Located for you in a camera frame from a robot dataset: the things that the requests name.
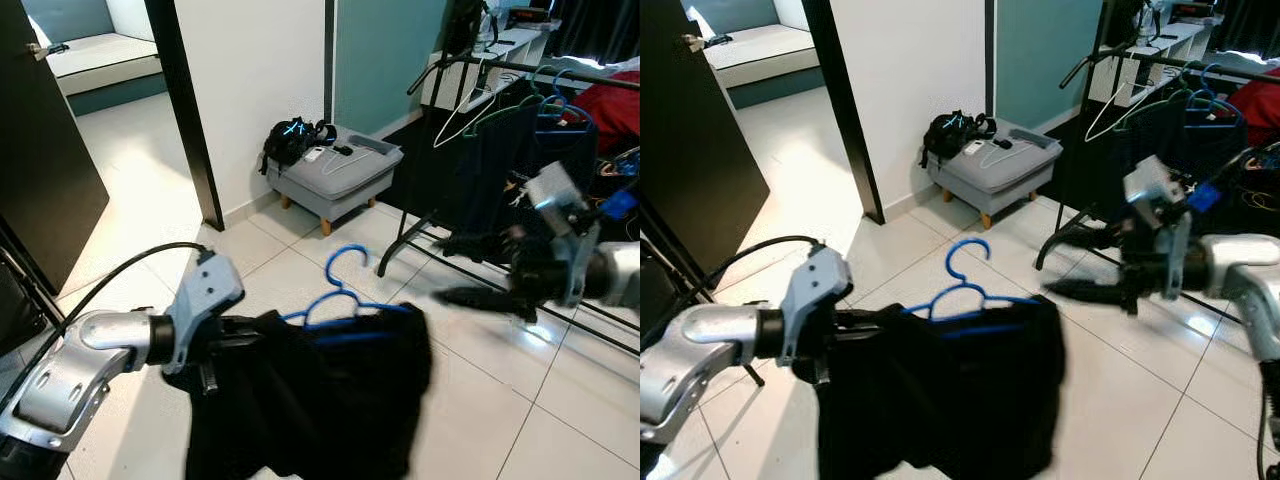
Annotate dark navy garment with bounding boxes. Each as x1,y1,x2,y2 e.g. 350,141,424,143
1095,88,1251,241
440,92,603,263

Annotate black metal clothes rack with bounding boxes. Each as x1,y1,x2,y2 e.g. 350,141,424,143
1033,45,1280,331
375,50,641,356

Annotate black backpack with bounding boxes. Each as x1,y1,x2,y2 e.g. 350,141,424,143
258,116,339,178
920,110,998,169

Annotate white shelf unit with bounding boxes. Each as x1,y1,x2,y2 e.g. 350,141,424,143
1085,20,1216,101
420,22,559,109

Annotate thin white cable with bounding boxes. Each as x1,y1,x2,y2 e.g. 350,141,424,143
320,148,386,176
980,142,1046,169

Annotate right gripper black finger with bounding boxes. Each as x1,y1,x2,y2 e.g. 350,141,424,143
432,284,523,323
1043,277,1136,313
1043,225,1131,253
440,228,526,263

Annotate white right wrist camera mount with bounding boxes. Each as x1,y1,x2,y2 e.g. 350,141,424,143
523,160,601,309
1122,155,1196,301

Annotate black door frame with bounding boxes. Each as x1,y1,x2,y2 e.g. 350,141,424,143
800,0,888,226
143,0,227,233

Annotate black bag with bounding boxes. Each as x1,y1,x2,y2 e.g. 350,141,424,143
443,0,493,56
1103,0,1151,46

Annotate black wall trim strip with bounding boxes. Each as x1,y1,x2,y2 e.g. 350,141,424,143
322,0,339,126
983,0,998,119

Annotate dark curtain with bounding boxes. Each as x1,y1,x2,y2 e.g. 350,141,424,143
555,0,641,66
1215,0,1280,56

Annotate blue wire hanger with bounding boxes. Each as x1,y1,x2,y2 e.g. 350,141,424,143
528,65,596,133
283,243,416,341
900,237,1041,336
1180,60,1246,126

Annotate red cloth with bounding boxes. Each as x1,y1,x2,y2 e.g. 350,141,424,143
575,70,641,156
1228,68,1280,146

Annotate white wire hanger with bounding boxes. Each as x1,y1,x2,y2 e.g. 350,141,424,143
432,60,508,151
1083,55,1151,143

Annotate black garment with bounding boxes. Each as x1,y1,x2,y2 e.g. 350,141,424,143
815,295,1068,480
185,303,436,480

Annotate grey padded ottoman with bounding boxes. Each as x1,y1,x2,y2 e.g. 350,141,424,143
928,120,1064,229
265,125,406,236

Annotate black room door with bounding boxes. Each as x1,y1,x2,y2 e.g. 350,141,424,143
640,0,771,281
0,0,111,298

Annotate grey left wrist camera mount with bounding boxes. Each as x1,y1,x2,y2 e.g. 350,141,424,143
163,250,246,379
778,245,854,366

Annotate green hanger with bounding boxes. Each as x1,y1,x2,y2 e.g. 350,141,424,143
1115,80,1191,131
465,85,546,141

